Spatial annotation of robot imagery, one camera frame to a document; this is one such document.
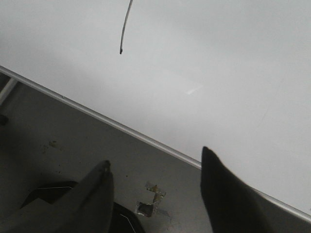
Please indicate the white whiteboard with aluminium frame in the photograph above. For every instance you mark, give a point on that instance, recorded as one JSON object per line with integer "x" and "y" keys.
{"x": 230, "y": 75}

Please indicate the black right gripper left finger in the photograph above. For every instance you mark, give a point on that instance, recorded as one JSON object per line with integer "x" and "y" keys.
{"x": 92, "y": 215}

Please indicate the black marker stroke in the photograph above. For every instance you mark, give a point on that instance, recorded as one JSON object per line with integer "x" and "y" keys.
{"x": 124, "y": 26}

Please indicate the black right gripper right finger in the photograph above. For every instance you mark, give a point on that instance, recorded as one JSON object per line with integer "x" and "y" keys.
{"x": 234, "y": 207}

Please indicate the grey whiteboard stand leg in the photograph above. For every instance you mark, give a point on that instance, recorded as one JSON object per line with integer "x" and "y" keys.
{"x": 8, "y": 88}

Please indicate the torn tape residue on floor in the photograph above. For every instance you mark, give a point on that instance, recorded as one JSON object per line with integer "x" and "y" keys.
{"x": 151, "y": 208}

